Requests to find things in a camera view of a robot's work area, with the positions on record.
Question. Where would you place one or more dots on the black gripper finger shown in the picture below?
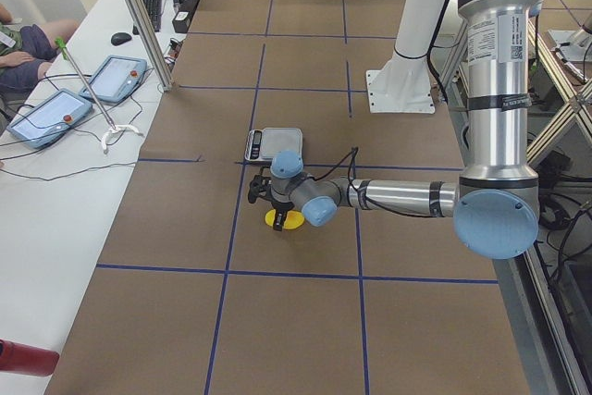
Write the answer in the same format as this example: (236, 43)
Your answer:
(279, 218)

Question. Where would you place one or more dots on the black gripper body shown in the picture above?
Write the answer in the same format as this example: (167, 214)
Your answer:
(279, 206)

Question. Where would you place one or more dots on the yellow mango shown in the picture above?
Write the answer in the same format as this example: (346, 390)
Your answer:
(294, 219)

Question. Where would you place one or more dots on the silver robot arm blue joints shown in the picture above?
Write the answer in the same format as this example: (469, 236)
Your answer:
(493, 202)

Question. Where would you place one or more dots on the silver digital kitchen scale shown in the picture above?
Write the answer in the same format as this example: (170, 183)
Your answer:
(263, 145)

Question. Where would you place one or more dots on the far blue teach pendant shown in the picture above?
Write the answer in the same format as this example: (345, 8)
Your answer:
(116, 78)

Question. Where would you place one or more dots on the blue teach pendant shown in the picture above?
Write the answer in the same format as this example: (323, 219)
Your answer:
(116, 78)
(48, 121)

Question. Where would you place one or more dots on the black computer box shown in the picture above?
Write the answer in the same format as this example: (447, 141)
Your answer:
(183, 18)

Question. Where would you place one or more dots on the black computer mouse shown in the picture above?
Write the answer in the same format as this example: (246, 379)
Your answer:
(119, 38)

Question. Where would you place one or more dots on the black keyboard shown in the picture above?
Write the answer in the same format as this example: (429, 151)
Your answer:
(153, 9)

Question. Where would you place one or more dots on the near blue teach pendant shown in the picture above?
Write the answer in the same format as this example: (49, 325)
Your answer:
(48, 121)

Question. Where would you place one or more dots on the metal reacher grabber stick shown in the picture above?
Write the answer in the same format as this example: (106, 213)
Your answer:
(113, 128)

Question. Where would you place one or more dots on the seated person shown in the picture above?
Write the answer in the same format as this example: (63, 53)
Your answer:
(28, 53)

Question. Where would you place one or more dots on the red cylinder bottle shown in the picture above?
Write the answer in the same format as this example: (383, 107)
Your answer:
(27, 360)

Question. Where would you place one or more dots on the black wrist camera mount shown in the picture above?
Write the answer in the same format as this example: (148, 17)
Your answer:
(259, 189)

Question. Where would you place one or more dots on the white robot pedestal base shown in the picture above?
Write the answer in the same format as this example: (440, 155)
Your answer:
(403, 84)

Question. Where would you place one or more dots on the aluminium frame post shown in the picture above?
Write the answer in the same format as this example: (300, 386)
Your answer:
(151, 45)

